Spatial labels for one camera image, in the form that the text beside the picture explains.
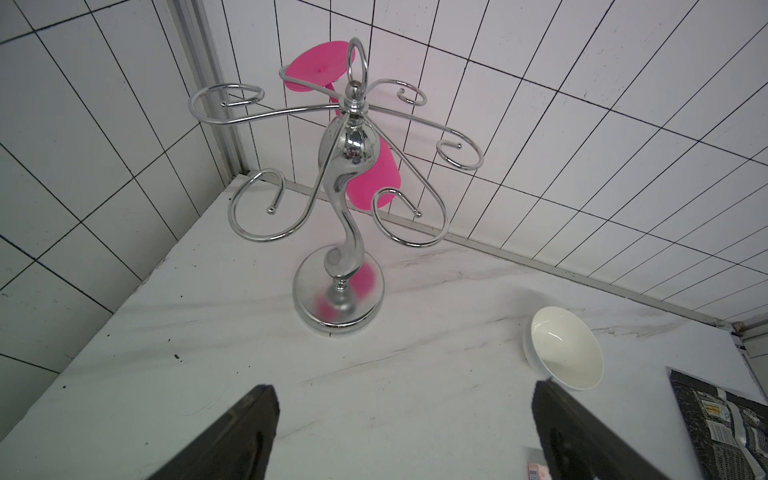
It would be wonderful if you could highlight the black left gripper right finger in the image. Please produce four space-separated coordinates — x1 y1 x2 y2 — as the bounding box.
532 380 666 479

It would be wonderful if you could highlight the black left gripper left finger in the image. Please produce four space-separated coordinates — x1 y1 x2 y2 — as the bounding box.
151 384 280 479

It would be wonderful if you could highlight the white bowl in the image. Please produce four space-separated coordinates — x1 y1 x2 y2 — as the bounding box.
523 306 604 391

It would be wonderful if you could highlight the black snack bag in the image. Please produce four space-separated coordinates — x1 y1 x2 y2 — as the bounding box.
668 369 767 480

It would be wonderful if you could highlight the pink cup lower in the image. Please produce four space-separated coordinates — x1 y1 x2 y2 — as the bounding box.
335 116 403 212

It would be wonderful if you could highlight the pink cup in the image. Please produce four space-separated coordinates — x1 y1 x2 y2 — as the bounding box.
285 41 349 88
335 116 403 212

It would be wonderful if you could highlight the chrome cup holder stand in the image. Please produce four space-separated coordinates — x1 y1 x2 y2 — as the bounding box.
188 37 485 336

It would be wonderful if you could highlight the pink cup upper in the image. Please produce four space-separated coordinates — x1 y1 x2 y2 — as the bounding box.
285 41 349 88

